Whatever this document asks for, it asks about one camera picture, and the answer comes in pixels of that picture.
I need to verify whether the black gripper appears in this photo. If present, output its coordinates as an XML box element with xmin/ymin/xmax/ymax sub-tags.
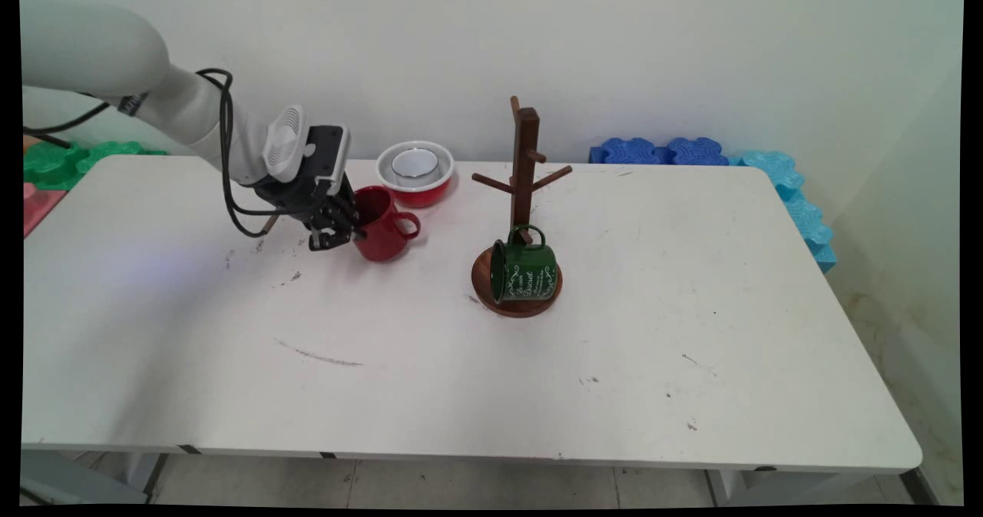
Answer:
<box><xmin>252</xmin><ymin>124</ymin><xmax>368</xmax><ymax>253</ymax></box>

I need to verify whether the red enamel mug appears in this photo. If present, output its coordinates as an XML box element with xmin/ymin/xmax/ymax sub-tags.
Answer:
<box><xmin>352</xmin><ymin>186</ymin><xmax>422</xmax><ymax>263</ymax></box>

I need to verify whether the red bowl white inside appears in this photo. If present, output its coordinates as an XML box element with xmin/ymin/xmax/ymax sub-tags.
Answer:
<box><xmin>376</xmin><ymin>141</ymin><xmax>456</xmax><ymax>210</ymax></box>

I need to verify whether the small white enamel cup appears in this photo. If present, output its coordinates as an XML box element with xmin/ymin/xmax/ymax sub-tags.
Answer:
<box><xmin>391</xmin><ymin>147</ymin><xmax>441</xmax><ymax>188</ymax></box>

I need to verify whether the green enamel mug white print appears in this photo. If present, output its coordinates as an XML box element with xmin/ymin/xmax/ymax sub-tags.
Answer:
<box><xmin>489</xmin><ymin>224</ymin><xmax>560</xmax><ymax>304</ymax></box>

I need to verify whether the dark wooden mug tree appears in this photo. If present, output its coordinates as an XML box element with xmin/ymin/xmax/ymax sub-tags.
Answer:
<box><xmin>470</xmin><ymin>96</ymin><xmax>574</xmax><ymax>319</ymax></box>

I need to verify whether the green foam mat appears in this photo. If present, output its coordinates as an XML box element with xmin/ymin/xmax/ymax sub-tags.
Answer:
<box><xmin>23</xmin><ymin>141</ymin><xmax>168</xmax><ymax>192</ymax></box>

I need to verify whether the dark blue foam mat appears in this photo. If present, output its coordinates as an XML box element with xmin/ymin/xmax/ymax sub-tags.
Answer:
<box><xmin>660</xmin><ymin>137</ymin><xmax>730</xmax><ymax>167</ymax></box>
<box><xmin>589</xmin><ymin>137</ymin><xmax>666</xmax><ymax>166</ymax></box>

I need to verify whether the pink foam mat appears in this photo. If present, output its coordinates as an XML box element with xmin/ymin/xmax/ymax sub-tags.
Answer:
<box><xmin>23</xmin><ymin>183</ymin><xmax>70</xmax><ymax>238</ymax></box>

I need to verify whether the thin black rod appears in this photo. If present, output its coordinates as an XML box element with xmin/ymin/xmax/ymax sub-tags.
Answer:
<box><xmin>22</xmin><ymin>128</ymin><xmax>71</xmax><ymax>150</ymax></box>

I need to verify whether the cyan foam mat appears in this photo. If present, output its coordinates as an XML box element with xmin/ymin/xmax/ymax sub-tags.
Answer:
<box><xmin>730</xmin><ymin>150</ymin><xmax>805</xmax><ymax>197</ymax></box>

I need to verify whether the light blue foam mat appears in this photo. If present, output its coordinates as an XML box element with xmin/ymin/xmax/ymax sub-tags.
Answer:
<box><xmin>779</xmin><ymin>191</ymin><xmax>838</xmax><ymax>273</ymax></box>

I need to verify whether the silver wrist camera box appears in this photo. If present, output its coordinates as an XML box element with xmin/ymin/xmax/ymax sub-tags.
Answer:
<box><xmin>262</xmin><ymin>104</ymin><xmax>316</xmax><ymax>184</ymax></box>

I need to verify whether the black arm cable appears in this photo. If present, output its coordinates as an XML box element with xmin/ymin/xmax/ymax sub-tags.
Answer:
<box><xmin>201</xmin><ymin>71</ymin><xmax>286</xmax><ymax>218</ymax></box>
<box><xmin>195</xmin><ymin>68</ymin><xmax>282</xmax><ymax>240</ymax></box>

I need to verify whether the black hanging base cable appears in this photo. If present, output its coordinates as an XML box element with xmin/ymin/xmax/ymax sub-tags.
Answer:
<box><xmin>22</xmin><ymin>91</ymin><xmax>110</xmax><ymax>136</ymax></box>

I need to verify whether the grey table leg frame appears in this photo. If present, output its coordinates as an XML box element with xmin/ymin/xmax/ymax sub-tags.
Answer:
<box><xmin>19</xmin><ymin>449</ymin><xmax>167</xmax><ymax>506</ymax></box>

